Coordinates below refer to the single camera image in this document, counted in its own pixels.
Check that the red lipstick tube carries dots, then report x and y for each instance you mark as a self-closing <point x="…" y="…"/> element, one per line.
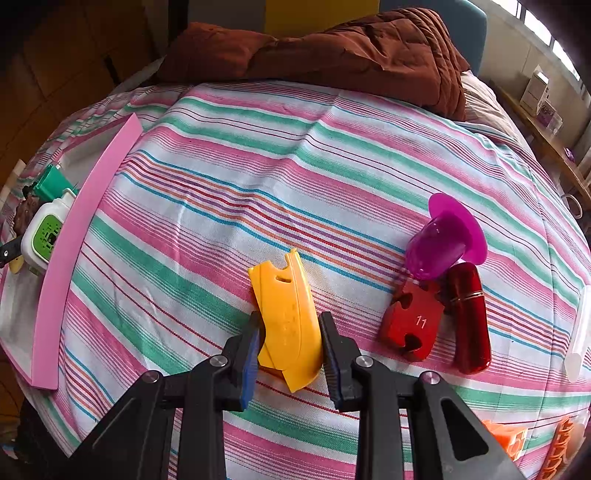
<point x="468" y="323"/>

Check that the small purple item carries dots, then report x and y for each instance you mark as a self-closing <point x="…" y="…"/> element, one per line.
<point x="570" y="154"/>

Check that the green and white round device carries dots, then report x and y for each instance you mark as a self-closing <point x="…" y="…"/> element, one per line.
<point x="46" y="235"/>

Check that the red puzzle piece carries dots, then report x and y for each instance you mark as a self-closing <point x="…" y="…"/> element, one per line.
<point x="411" y="323"/>

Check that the yellow plastic piece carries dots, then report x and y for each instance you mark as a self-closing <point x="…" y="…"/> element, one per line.
<point x="286" y="318"/>

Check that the window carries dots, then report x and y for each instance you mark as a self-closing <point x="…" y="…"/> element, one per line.
<point x="549" y="27"/>

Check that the wooden bedside shelf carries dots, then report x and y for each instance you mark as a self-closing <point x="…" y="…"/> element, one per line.
<point x="554" y="147"/>

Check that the purple small box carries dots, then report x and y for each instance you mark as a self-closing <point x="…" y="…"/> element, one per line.
<point x="550" y="114"/>

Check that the green plastic toy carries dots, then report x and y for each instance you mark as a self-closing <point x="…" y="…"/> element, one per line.
<point x="53" y="182"/>

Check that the orange plastic rack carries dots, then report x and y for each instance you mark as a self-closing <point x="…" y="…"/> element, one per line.
<point x="558" y="452"/>

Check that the purple plastic cup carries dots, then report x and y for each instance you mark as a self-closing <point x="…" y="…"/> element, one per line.
<point x="438" y="244"/>

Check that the white carton box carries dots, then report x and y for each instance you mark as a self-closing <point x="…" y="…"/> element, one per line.
<point x="533" y="90"/>

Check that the brown quilted comforter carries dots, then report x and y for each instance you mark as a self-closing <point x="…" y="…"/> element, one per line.
<point x="346" y="50"/>

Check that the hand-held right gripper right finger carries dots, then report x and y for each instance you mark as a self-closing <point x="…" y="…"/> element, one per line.
<point x="332" y="364"/>

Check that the pink cardboard tray box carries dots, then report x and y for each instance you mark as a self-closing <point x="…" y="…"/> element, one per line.
<point x="87" y="207"/>

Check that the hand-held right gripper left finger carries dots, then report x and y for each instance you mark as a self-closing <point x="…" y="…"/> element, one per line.
<point x="249" y="364"/>

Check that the multicolour padded headboard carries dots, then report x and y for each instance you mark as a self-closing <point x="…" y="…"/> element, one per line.
<point x="318" y="14"/>

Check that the white translucent tube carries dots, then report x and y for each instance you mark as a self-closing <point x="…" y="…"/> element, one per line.
<point x="577" y="346"/>

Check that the beige pillow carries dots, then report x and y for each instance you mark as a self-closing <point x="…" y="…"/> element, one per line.
<point x="485" y="101"/>

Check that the orange plastic block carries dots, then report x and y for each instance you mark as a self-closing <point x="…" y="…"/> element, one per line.
<point x="503" y="438"/>

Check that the brown spiky item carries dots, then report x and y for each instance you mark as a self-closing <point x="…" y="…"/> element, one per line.
<point x="25" y="214"/>

